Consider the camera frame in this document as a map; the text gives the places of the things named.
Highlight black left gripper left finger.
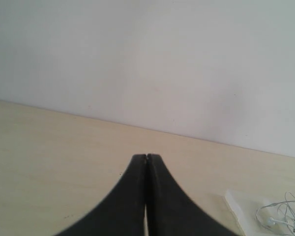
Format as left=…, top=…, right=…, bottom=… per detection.
left=58, top=154, right=147, bottom=236

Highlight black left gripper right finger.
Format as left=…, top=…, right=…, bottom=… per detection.
left=146, top=154, right=236, bottom=236

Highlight white wired earphones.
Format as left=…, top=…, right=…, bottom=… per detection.
left=255, top=192, right=295, bottom=236

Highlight clear plastic hinged case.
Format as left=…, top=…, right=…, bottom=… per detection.
left=225, top=190, right=295, bottom=236

